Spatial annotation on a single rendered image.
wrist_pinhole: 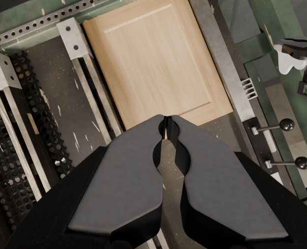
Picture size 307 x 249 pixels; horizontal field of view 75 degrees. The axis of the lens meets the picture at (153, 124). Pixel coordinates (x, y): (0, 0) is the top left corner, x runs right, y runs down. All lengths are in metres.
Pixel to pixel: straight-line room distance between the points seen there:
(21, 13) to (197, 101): 0.66
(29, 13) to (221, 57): 0.66
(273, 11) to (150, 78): 0.47
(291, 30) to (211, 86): 0.32
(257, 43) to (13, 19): 0.86
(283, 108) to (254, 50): 2.77
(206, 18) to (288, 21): 0.27
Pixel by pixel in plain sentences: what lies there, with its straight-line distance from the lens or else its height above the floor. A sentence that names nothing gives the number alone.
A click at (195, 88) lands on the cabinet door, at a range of 0.73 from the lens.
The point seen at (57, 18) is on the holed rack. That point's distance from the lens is 0.81.
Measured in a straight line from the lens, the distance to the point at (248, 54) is 0.87.
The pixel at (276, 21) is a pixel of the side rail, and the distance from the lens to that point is 0.87.
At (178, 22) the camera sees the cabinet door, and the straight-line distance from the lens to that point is 0.79.
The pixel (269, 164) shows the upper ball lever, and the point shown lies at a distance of 0.77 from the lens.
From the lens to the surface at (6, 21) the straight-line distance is 0.89.
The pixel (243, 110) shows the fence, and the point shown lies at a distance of 0.75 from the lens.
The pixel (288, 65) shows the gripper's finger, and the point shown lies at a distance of 0.46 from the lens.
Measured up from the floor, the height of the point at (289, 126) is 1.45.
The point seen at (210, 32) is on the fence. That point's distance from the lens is 0.77.
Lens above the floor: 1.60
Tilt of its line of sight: 30 degrees down
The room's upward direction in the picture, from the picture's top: 158 degrees clockwise
